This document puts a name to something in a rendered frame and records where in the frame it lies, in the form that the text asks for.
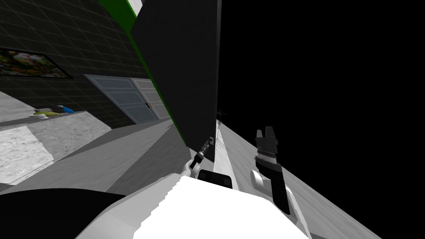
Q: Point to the grey marbled counter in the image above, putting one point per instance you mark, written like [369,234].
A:
[49,142]

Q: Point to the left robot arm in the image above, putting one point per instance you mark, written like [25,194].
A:
[49,215]

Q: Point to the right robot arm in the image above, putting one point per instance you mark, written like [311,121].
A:
[278,186]

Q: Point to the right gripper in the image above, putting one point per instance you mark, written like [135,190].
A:
[266,144]

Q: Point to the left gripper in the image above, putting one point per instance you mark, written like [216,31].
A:
[204,148]

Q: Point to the colourful framed wall picture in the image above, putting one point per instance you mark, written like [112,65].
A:
[30,63]

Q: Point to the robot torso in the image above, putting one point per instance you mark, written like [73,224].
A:
[212,212]

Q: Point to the grey panelled double door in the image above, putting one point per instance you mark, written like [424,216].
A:
[132,99]

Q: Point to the dark grey door leaf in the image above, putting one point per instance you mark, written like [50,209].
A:
[179,66]

